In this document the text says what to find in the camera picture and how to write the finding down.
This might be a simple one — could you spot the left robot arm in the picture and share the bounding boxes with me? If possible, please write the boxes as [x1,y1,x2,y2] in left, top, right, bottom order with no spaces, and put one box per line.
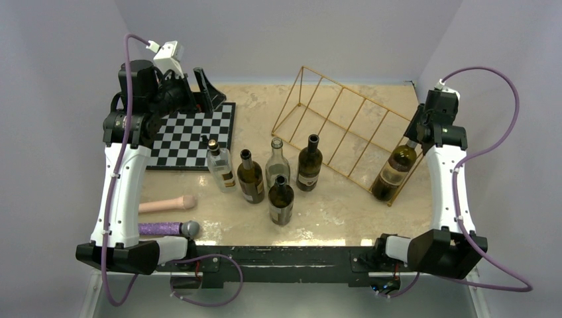
[76,60,226,275]

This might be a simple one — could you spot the clear square liquor bottle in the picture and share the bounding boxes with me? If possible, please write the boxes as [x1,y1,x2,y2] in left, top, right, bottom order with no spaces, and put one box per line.
[207,139,236,193]

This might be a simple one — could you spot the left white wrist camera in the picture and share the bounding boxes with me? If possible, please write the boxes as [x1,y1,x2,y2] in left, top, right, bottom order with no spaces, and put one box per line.
[146,40,185,78]

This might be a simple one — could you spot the green bottle silver neck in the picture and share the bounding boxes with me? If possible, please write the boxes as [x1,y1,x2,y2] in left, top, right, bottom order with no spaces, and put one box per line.
[237,149,265,204]

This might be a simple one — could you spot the black front mounting bar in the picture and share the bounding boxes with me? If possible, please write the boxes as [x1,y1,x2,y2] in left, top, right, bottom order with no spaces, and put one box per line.
[157,245,411,288]

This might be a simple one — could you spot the purple glitter microphone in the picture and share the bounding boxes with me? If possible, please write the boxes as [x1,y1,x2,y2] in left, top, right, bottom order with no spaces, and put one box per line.
[138,221,201,239]

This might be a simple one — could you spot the olive wine bottle grey neck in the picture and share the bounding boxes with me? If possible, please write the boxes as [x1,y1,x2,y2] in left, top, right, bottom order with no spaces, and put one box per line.
[370,140,418,202]

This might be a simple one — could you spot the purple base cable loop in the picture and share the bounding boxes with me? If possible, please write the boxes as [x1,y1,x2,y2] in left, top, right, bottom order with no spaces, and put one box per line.
[168,254,245,308]

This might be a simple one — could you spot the clear glass bottle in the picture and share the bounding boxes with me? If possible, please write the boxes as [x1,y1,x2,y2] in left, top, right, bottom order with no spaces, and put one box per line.
[265,137,290,189]

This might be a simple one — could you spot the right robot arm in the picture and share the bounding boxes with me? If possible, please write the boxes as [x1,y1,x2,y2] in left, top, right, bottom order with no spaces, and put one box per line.
[372,88,488,280]

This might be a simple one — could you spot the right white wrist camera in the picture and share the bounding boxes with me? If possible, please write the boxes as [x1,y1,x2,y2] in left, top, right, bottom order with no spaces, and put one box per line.
[434,79,460,101]

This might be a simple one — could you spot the gold wire wine rack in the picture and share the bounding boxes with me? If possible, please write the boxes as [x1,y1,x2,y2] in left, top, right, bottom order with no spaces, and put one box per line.
[271,66,416,191]

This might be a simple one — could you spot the dark front wine bottle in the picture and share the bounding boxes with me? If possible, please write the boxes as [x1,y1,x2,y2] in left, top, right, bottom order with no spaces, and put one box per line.
[268,174,294,226]

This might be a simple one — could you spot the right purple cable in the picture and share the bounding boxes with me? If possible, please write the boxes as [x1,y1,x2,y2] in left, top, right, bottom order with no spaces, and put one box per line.
[439,66,534,293]

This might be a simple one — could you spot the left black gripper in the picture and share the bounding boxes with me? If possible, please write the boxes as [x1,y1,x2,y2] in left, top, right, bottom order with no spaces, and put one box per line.
[148,67,225,119]

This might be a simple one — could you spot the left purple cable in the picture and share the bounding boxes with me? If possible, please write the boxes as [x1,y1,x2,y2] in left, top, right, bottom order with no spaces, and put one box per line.
[100,33,152,307]

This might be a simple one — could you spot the black white chessboard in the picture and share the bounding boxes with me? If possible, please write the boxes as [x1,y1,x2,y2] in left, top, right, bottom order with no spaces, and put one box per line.
[146,102,236,171]

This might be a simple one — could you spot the dark wine bottle white label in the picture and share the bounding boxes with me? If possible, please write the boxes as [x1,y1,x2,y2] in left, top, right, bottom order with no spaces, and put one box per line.
[296,134,323,191]

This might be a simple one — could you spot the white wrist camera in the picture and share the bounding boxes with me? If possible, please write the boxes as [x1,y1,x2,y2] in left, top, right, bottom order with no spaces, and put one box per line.
[146,40,185,78]
[434,79,460,101]

